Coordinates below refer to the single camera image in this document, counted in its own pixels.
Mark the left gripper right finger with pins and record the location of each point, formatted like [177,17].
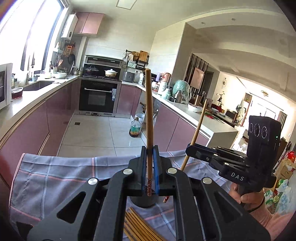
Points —
[203,210]

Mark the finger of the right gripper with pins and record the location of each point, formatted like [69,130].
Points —
[206,158]
[198,149]

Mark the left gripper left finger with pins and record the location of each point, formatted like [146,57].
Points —
[96,211]

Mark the pink sleeve forearm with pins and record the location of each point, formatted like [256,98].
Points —
[273,223]

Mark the right hand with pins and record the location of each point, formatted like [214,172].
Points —
[252,199]

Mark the black mesh cup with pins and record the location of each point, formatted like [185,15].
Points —
[144,201]

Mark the oil bottle on floor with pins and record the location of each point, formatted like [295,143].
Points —
[135,128]

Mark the teal electric fan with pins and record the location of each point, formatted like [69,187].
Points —
[185,89]

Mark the grey plaid tablecloth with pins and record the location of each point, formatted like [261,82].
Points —
[41,183]

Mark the built-in black oven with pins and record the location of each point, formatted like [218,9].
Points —
[98,97]

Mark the white ceramic pot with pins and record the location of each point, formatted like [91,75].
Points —
[110,73]

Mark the white microwave oven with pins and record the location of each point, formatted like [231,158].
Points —
[5,84]

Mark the black camera box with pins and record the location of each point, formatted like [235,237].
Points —
[264,138]

